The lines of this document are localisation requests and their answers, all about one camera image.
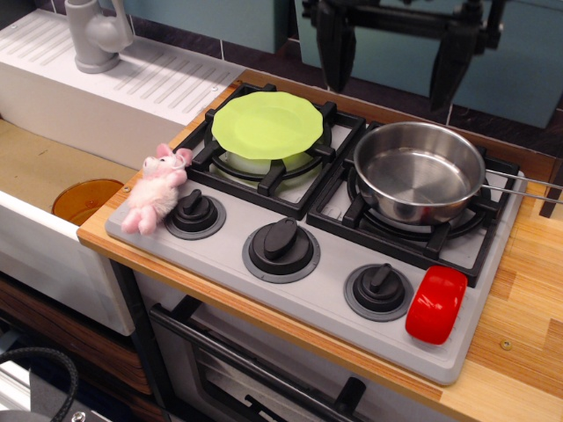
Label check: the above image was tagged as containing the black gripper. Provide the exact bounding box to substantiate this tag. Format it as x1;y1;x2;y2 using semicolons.
303;1;506;113

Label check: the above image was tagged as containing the red plastic salmon piece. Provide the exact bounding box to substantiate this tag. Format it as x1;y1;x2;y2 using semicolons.
406;266;468;346

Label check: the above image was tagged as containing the stainless steel pan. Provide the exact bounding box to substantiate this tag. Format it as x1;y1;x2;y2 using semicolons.
353;121;541;226

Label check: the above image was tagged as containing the black right burner grate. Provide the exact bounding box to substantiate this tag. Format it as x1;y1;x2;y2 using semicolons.
307;140;520;286

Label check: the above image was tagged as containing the black burner grate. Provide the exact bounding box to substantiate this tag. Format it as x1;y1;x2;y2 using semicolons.
307;140;520;286
180;84;366;220

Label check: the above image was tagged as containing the black left burner grate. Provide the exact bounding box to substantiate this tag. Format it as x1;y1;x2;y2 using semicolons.
180;84;366;220

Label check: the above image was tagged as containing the lime green plastic plate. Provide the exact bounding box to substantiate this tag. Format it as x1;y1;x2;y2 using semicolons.
211;91;324;160

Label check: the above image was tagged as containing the grey toy stove top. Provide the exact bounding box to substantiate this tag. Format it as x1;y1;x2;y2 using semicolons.
104;117;528;387

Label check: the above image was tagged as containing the black middle stove knob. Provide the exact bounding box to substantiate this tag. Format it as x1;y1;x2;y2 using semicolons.
242;217;320;284

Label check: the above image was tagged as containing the black stove knob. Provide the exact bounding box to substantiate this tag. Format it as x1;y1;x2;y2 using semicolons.
344;264;414;323
242;217;320;284
165;189;227;241

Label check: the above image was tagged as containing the black right stove knob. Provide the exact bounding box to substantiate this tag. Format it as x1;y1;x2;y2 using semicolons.
344;264;414;323

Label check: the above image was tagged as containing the black left stove knob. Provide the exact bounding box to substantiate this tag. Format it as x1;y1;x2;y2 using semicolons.
165;189;227;241

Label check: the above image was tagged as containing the pink plush pig toy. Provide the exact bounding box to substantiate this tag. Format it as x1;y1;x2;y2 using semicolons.
121;143;193;236

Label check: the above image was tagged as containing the grey toy faucet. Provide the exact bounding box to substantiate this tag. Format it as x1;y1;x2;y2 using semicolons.
65;0;134;74

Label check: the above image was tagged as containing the white toy sink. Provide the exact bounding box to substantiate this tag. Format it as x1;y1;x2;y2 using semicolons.
1;10;242;336

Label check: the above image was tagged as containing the orange plastic bowl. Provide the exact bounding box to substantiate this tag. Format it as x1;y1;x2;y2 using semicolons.
51;178;123;226

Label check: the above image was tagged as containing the toy oven door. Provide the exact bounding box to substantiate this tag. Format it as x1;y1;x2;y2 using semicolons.
145;296;447;421

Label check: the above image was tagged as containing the teal left wall cabinet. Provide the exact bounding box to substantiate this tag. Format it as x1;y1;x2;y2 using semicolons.
124;0;293;53

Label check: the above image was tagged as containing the dark wooden post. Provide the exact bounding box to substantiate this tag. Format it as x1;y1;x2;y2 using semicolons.
539;157;562;218

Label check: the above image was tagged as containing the black braided cable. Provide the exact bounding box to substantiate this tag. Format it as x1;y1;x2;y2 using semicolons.
0;346;79;422

